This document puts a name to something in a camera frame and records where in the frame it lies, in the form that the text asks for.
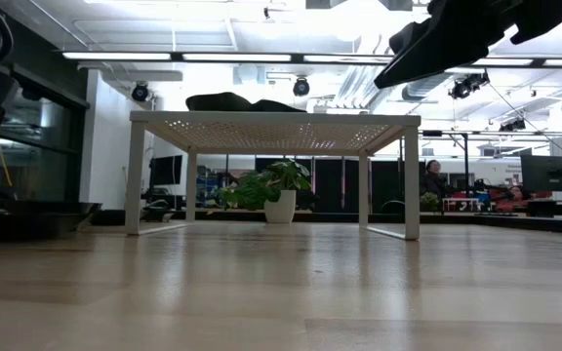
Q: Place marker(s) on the black aluminium table frame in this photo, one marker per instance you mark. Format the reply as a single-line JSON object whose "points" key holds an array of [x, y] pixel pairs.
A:
{"points": [[339, 217]]}

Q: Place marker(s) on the black computer monitor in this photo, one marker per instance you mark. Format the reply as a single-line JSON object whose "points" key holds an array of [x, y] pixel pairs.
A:
{"points": [[166, 169], [549, 173]]}

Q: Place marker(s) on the person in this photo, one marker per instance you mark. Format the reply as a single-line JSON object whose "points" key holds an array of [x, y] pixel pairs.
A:
{"points": [[434, 183]]}

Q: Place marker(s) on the small white table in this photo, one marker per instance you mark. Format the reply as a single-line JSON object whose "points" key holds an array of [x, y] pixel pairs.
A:
{"points": [[459, 201]]}

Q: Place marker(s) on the small green potted plant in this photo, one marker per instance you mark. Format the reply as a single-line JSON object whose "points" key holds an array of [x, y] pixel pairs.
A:
{"points": [[429, 201]]}

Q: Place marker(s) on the black ceiling spotlight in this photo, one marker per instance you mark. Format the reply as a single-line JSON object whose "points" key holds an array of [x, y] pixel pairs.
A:
{"points": [[512, 125], [301, 87], [466, 87], [140, 92]]}

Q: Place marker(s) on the black pole stand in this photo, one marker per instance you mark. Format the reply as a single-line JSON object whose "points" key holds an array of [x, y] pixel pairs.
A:
{"points": [[466, 161]]}

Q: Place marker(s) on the white perforated shelf riser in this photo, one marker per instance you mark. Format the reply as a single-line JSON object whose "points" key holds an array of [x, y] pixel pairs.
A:
{"points": [[276, 118]]}

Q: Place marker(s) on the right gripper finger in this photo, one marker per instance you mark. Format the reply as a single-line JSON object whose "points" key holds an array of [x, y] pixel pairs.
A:
{"points": [[437, 51], [417, 36]]}

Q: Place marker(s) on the black partition panels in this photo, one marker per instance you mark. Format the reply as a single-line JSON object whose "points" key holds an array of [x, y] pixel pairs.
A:
{"points": [[330, 183]]}

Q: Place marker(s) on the long ceiling light bar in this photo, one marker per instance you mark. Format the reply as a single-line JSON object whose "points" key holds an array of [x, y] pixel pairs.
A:
{"points": [[176, 57]]}

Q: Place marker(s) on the green plant in white pot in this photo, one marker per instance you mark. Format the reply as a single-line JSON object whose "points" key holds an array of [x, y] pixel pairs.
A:
{"points": [[281, 207]]}

